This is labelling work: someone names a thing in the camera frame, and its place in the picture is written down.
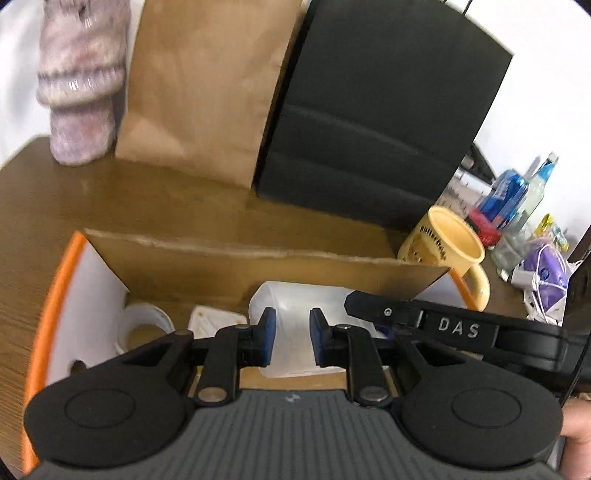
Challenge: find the blue drink can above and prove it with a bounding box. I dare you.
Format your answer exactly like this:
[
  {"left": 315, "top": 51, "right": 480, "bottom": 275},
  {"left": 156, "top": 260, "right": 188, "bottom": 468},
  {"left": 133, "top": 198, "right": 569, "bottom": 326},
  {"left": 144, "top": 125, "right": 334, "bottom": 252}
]
[{"left": 477, "top": 169, "right": 529, "bottom": 230}]

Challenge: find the small red box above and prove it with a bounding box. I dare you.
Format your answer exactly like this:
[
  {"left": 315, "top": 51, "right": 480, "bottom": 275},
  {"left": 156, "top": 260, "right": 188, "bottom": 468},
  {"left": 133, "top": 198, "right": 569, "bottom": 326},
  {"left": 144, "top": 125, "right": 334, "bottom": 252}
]
[{"left": 466, "top": 207, "right": 502, "bottom": 249}]

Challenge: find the pink ceramic vase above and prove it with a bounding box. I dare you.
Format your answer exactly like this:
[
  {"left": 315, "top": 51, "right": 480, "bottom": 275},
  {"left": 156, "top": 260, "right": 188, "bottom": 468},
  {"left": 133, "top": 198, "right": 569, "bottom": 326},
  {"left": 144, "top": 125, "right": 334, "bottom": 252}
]
[{"left": 36, "top": 1, "right": 131, "bottom": 166}]

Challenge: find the black paper bag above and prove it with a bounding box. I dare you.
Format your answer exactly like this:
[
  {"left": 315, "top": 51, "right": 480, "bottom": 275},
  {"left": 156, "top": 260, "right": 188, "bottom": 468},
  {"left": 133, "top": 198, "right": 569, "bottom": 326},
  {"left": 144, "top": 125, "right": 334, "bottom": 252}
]
[{"left": 254, "top": 1, "right": 512, "bottom": 231}]

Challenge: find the white tape roll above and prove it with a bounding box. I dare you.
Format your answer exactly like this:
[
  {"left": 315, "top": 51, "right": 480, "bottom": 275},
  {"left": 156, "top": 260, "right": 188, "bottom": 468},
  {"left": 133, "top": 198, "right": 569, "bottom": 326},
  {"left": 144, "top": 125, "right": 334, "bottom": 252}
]
[{"left": 115, "top": 303, "right": 174, "bottom": 354}]

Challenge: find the clear food container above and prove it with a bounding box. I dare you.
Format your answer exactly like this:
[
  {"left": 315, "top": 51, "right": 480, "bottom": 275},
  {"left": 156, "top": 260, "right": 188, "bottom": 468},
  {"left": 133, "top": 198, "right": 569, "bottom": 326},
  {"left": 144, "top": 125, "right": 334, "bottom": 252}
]
[{"left": 436, "top": 143, "right": 497, "bottom": 219}]

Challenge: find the red cardboard box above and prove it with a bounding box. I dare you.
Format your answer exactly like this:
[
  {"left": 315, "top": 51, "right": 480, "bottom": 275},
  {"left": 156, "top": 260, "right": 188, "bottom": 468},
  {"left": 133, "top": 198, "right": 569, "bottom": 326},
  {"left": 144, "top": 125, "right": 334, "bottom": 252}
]
[{"left": 20, "top": 229, "right": 482, "bottom": 476}]

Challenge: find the translucent plastic box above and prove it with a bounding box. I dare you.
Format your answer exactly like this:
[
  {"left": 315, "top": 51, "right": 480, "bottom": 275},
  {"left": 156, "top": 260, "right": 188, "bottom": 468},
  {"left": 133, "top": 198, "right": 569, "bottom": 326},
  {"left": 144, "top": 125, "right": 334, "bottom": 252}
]
[{"left": 249, "top": 281, "right": 385, "bottom": 379}]

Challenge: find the yellow mug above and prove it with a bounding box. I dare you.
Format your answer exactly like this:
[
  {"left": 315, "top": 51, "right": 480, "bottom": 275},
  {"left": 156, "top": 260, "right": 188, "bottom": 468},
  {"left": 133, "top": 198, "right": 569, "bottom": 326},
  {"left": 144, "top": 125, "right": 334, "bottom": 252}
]
[{"left": 398, "top": 205, "right": 491, "bottom": 311}]

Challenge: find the brown paper bag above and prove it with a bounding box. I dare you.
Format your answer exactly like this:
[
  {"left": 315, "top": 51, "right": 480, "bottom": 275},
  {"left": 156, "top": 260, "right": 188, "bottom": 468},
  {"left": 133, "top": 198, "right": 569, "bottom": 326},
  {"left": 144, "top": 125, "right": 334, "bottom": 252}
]
[{"left": 116, "top": 1, "right": 303, "bottom": 188}]

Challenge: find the white charger plug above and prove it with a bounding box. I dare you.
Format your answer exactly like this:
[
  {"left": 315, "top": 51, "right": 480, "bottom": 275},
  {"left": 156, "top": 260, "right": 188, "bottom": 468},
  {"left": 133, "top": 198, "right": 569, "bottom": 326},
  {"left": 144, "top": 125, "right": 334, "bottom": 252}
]
[{"left": 187, "top": 305, "right": 249, "bottom": 339}]

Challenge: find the purple white device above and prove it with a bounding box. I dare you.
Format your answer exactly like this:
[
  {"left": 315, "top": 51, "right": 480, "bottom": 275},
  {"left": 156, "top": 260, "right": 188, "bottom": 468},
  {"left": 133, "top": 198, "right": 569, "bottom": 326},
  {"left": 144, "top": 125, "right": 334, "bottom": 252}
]
[{"left": 510, "top": 243, "right": 572, "bottom": 326}]

